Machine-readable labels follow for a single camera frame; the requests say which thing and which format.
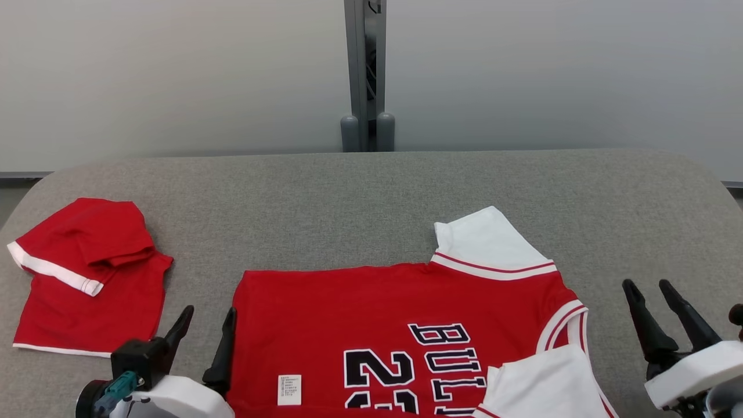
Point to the red basketball jersey white sleeves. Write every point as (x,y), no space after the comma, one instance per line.
(325,313)

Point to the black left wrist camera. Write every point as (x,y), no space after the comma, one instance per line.
(139,357)

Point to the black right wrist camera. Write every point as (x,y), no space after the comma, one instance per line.
(737,319)

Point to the grey cylindrical post foot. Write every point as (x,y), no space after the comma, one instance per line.
(350,134)
(386,133)

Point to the grey metal partition post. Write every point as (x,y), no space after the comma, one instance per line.
(355,58)

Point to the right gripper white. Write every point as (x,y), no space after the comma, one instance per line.
(696,371)

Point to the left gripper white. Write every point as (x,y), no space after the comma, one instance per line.
(180,400)

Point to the red shorts white stripes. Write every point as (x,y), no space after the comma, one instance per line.
(87,313)

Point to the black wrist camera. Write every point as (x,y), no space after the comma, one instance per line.
(139,357)
(737,319)

